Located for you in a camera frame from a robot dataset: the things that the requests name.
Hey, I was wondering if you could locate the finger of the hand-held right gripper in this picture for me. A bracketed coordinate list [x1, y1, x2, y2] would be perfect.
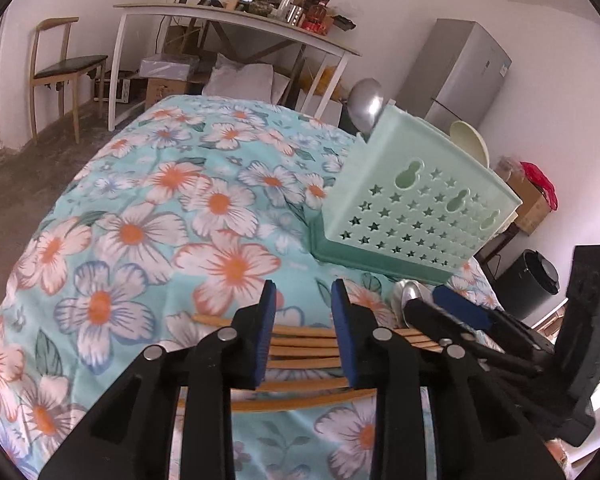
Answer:
[405, 299, 543, 376]
[432, 285, 556, 358]

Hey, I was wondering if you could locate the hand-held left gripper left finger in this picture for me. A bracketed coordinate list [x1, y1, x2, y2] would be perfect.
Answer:
[40, 280, 278, 480]

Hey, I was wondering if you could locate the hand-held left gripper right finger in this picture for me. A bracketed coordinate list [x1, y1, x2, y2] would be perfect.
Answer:
[330, 279, 566, 480]

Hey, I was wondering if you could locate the group of wooden chopsticks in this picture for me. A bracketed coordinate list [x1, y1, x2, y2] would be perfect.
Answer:
[177, 312, 441, 413]

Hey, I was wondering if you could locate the small metal spoon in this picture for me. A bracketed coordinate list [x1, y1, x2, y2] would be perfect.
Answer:
[392, 281, 422, 327]

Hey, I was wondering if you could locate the mint green perforated utensil basket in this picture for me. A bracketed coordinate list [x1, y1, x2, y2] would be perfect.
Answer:
[310, 102, 523, 284]

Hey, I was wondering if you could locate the large metal ladle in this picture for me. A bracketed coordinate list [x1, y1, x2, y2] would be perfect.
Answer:
[347, 78, 384, 134]

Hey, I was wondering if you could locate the black trash bin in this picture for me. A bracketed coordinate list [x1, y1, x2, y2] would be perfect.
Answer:
[495, 249, 561, 322]

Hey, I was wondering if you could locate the open cardboard box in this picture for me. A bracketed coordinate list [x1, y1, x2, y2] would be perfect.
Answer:
[497, 157, 551, 236]

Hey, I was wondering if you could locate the floral blue tablecloth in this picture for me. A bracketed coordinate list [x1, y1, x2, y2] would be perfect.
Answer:
[0, 94, 506, 480]

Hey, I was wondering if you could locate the red plastic bag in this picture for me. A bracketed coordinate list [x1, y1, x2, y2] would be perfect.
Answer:
[520, 161, 559, 212]

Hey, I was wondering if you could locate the grey refrigerator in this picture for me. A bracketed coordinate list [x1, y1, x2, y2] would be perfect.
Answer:
[395, 19, 512, 136]

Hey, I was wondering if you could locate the yellow plastic bag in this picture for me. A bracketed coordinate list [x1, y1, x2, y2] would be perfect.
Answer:
[300, 66, 349, 102]

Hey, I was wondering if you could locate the cardboard box with label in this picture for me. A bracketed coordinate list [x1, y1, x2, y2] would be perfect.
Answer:
[144, 77, 191, 111]

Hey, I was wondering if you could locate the clear plastic storage box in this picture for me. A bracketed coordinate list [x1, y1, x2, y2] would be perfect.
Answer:
[139, 55, 200, 82]

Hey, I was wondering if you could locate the small toaster oven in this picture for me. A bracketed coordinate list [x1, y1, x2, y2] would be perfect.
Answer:
[94, 71, 132, 106]

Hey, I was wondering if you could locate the white desk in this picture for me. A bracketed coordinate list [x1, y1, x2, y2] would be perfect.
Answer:
[108, 2, 363, 133]

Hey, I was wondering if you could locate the pile of assorted desk clutter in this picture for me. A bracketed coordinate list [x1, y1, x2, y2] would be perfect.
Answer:
[172, 0, 357, 37]

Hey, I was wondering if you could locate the wooden chair with dark seat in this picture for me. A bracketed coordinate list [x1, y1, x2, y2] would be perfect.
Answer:
[29, 16, 109, 144]

